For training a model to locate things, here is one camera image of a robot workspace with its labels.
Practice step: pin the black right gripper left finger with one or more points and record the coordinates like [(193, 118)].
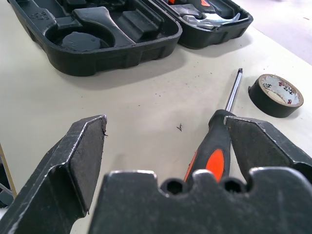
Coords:
[(56, 190)]

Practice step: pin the black case with orange latches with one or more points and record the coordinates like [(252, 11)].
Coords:
[(109, 56)]

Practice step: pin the silver claw hammer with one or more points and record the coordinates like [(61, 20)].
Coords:
[(207, 22)]

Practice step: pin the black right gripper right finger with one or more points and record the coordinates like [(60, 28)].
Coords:
[(263, 146)]

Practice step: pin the black electrical tape roll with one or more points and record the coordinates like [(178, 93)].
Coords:
[(270, 106)]

